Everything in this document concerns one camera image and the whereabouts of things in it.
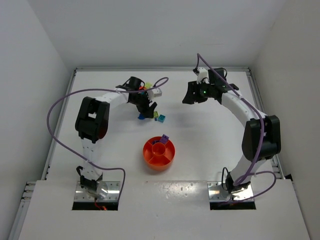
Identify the lime green lego brick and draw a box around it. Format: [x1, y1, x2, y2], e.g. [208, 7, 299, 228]
[145, 82, 153, 89]
[153, 111, 159, 119]

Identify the purple lego brick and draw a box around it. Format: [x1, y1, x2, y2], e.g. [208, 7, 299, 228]
[159, 134, 169, 145]

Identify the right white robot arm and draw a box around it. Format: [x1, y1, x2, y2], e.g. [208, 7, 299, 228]
[182, 67, 281, 193]

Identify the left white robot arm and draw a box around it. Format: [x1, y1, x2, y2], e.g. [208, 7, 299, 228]
[75, 76, 162, 199]

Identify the blue round lego piece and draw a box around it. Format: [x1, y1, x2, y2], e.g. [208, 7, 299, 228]
[138, 114, 145, 120]

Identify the teal square lego brick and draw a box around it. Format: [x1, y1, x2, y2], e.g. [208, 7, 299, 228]
[157, 114, 166, 123]

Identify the orange round divided container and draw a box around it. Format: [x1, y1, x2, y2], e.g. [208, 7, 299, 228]
[142, 136, 176, 172]

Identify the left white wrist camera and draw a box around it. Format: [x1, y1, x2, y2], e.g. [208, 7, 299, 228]
[147, 87, 162, 100]

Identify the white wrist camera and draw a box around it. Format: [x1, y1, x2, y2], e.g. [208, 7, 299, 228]
[195, 67, 209, 84]
[147, 87, 162, 100]

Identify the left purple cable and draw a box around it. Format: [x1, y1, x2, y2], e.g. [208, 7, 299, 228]
[47, 76, 170, 201]

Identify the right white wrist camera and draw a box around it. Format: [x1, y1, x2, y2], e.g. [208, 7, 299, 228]
[195, 67, 209, 84]

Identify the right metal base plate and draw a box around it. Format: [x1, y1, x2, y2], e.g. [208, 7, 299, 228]
[207, 181, 254, 203]

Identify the metal base plate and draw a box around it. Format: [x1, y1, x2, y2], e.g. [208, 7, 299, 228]
[207, 181, 254, 203]
[74, 181, 121, 202]

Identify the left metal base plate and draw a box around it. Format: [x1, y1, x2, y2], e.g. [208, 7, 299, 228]
[74, 181, 121, 202]

